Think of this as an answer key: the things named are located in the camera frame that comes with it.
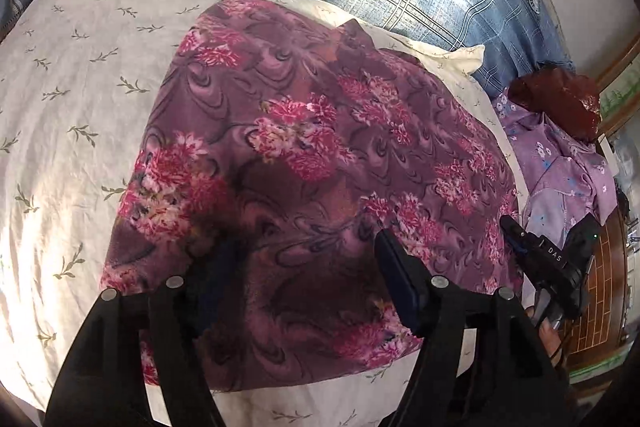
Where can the purple floral garment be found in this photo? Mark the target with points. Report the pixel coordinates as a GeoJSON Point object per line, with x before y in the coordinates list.
{"type": "Point", "coordinates": [300, 132]}

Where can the white leaf print bed sheet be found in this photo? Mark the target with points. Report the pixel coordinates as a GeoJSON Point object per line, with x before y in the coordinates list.
{"type": "Point", "coordinates": [75, 82]}

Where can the person's right hand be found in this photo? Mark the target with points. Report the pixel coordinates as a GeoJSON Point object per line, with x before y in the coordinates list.
{"type": "Point", "coordinates": [550, 339]}

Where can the lilac floral shirt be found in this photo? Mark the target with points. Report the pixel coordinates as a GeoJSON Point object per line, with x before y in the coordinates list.
{"type": "Point", "coordinates": [555, 177]}

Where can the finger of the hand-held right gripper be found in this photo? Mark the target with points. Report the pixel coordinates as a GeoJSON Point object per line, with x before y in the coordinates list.
{"type": "Point", "coordinates": [514, 239]}

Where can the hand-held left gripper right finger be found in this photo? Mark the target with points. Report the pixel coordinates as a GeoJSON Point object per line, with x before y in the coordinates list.
{"type": "Point", "coordinates": [397, 287]}

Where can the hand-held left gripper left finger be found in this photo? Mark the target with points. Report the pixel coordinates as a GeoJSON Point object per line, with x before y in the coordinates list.
{"type": "Point", "coordinates": [212, 292]}

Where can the dark red cloth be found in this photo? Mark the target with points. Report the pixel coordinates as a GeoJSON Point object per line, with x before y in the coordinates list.
{"type": "Point", "coordinates": [555, 99]}

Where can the wooden furniture frame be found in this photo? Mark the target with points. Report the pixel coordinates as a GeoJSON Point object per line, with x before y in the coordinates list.
{"type": "Point", "coordinates": [620, 57]}

